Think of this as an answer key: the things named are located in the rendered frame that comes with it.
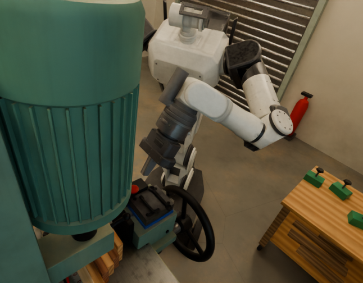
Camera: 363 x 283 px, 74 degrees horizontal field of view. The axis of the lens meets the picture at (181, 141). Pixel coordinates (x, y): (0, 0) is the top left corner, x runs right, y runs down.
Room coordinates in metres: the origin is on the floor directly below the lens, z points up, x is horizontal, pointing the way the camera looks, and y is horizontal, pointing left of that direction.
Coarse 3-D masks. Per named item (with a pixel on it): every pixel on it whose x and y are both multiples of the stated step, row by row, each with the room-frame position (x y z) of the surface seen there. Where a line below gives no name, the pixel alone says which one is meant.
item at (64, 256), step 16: (48, 240) 0.23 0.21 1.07; (64, 240) 0.24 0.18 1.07; (96, 240) 0.25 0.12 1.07; (112, 240) 0.28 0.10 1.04; (48, 256) 0.20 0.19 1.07; (64, 256) 0.21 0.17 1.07; (80, 256) 0.23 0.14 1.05; (96, 256) 0.25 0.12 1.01; (48, 272) 0.18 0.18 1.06; (64, 272) 0.20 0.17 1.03
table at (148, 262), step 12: (168, 240) 0.41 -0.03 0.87; (132, 252) 0.33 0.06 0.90; (144, 252) 0.34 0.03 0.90; (156, 252) 0.35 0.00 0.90; (120, 264) 0.30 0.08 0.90; (132, 264) 0.30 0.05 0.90; (144, 264) 0.31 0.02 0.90; (156, 264) 0.32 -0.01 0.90; (120, 276) 0.27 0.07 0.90; (132, 276) 0.27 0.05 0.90; (144, 276) 0.28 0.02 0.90; (156, 276) 0.29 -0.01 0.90; (168, 276) 0.29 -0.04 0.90
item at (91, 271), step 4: (88, 264) 0.26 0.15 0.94; (92, 264) 0.26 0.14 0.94; (88, 268) 0.25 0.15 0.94; (92, 268) 0.25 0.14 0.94; (96, 268) 0.26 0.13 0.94; (92, 272) 0.25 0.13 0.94; (96, 272) 0.25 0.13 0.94; (92, 276) 0.24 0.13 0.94; (96, 276) 0.24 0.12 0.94; (100, 276) 0.24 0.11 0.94; (96, 280) 0.23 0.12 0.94; (100, 280) 0.23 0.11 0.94
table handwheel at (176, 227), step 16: (176, 192) 0.55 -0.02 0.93; (192, 208) 0.50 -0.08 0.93; (176, 224) 0.50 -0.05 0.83; (192, 224) 0.52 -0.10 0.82; (208, 224) 0.46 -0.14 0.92; (176, 240) 0.52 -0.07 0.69; (192, 240) 0.48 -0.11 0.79; (208, 240) 0.44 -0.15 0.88; (192, 256) 0.46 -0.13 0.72; (208, 256) 0.42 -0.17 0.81
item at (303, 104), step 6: (306, 96) 2.72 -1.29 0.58; (312, 96) 2.73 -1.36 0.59; (300, 102) 2.71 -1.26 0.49; (306, 102) 2.70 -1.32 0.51; (294, 108) 2.73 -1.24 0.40; (300, 108) 2.68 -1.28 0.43; (306, 108) 2.68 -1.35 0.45; (294, 114) 2.69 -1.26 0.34; (300, 114) 2.67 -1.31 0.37; (294, 120) 2.67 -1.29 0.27; (300, 120) 2.69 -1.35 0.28; (294, 126) 2.67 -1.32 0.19; (288, 138) 2.63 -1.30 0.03
